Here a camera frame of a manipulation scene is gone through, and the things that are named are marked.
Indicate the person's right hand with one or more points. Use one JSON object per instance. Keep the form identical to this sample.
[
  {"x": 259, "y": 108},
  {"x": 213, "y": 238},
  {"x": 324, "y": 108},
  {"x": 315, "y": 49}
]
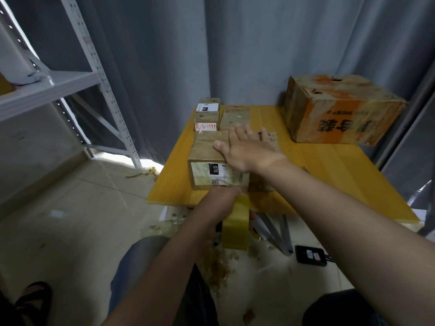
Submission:
[{"x": 248, "y": 152}]

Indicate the person's left hand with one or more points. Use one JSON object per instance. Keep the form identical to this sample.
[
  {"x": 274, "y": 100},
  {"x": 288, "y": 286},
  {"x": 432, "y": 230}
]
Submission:
[{"x": 217, "y": 203}]

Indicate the yellow tape roll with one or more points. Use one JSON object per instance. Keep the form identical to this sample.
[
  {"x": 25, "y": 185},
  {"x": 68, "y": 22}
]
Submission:
[{"x": 236, "y": 224}]

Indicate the small cardboard box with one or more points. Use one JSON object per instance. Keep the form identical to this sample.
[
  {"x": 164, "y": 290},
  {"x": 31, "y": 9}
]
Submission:
[{"x": 234, "y": 118}]

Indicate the medium brown cardboard box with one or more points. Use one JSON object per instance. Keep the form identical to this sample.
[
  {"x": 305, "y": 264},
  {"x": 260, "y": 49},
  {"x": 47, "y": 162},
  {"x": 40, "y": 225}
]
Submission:
[{"x": 204, "y": 152}]

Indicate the long white-labelled cardboard box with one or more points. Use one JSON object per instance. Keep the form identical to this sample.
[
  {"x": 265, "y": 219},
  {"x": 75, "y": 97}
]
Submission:
[{"x": 207, "y": 115}]

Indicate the large orange print cardboard box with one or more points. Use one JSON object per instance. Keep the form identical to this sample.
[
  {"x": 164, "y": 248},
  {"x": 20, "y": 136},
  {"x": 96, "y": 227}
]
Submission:
[{"x": 340, "y": 108}]

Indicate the person's right forearm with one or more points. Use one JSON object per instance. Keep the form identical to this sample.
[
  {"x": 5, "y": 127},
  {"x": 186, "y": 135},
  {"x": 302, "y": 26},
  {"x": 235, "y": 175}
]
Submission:
[{"x": 360, "y": 234}]

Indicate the person's left forearm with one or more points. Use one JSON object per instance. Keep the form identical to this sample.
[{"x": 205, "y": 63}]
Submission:
[{"x": 163, "y": 275}]

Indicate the tape scraps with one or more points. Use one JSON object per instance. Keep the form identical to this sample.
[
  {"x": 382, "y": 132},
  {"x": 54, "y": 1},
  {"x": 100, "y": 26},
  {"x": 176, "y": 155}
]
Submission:
[{"x": 214, "y": 261}]

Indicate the person's right leg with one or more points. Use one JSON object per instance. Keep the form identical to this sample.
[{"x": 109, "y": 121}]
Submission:
[{"x": 340, "y": 309}]

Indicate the yellow wooden table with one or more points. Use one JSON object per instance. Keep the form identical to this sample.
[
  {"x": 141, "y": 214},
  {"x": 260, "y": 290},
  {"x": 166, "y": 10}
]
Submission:
[{"x": 340, "y": 173}]

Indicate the black power adapter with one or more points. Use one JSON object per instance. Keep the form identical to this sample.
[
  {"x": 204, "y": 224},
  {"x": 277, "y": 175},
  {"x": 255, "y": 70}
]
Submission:
[{"x": 310, "y": 256}]

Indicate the grey curtain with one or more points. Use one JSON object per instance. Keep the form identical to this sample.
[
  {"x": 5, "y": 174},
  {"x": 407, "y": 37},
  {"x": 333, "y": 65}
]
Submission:
[{"x": 204, "y": 44}]

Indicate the grey metal shelf unit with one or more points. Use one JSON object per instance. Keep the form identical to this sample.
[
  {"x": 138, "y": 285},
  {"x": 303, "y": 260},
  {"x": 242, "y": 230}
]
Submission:
[
  {"x": 54, "y": 81},
  {"x": 418, "y": 173}
]

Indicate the black sandal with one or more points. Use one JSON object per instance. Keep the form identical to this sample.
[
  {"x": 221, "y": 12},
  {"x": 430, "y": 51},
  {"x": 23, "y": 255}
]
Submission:
[{"x": 35, "y": 298}]

